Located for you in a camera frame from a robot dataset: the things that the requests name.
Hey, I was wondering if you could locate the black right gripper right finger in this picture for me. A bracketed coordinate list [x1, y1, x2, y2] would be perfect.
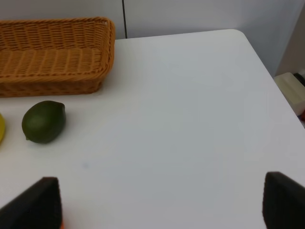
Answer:
[262, 172, 305, 229]

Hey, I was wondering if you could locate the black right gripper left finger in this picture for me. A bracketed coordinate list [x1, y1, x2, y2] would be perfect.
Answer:
[0, 177, 62, 229]

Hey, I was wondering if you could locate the yellow lemon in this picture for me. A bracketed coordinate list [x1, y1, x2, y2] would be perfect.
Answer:
[0, 114, 6, 143]

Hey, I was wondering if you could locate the green lime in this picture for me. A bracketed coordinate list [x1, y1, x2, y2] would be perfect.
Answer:
[21, 101, 66, 144]

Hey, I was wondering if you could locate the cream box in background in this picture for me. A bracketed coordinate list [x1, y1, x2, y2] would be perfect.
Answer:
[274, 73, 305, 115]

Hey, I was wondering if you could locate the orange wicker basket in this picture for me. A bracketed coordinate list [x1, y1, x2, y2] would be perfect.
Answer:
[0, 17, 115, 97]

